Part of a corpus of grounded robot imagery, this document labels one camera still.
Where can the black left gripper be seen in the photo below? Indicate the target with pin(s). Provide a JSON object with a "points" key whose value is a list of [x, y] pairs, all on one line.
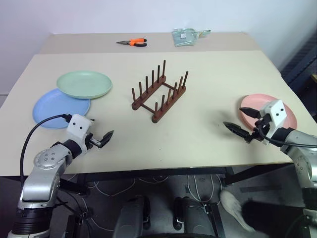
{"points": [[93, 141]]}

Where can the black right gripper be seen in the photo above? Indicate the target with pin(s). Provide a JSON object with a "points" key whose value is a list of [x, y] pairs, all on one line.
{"points": [[263, 124]]}

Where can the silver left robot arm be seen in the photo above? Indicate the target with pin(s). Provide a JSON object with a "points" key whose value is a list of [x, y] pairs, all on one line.
{"points": [[42, 178]]}

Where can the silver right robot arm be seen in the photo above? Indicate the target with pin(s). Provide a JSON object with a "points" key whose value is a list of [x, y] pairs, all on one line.
{"points": [[304, 158]]}

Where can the brown wooden dish rack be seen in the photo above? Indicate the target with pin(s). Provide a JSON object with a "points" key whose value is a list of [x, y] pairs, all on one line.
{"points": [[156, 119]]}

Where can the pink plate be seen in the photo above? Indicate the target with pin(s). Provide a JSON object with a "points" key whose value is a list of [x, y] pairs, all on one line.
{"points": [[252, 101]]}

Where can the green plate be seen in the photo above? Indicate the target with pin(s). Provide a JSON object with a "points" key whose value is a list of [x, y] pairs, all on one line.
{"points": [[84, 84]]}

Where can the blue plate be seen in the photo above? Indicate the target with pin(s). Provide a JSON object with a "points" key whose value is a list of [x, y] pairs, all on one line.
{"points": [[52, 109]]}

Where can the dark blue slatted object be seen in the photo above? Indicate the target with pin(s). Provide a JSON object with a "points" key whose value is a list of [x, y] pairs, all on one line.
{"points": [[302, 62]]}

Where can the dark grey rounded robot leg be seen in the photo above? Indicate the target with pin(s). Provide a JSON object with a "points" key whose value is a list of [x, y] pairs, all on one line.
{"points": [[195, 218], [131, 218]]}

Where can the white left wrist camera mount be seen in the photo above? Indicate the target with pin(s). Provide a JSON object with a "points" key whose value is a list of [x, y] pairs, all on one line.
{"points": [[78, 127]]}

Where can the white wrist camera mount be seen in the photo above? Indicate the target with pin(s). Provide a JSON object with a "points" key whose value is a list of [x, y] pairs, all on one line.
{"points": [[78, 127], [278, 114]]}

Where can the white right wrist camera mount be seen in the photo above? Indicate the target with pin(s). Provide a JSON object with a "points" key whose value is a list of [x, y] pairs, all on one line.
{"points": [[278, 114]]}

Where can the black table frame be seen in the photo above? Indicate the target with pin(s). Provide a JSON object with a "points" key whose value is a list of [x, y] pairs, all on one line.
{"points": [[230, 177]]}

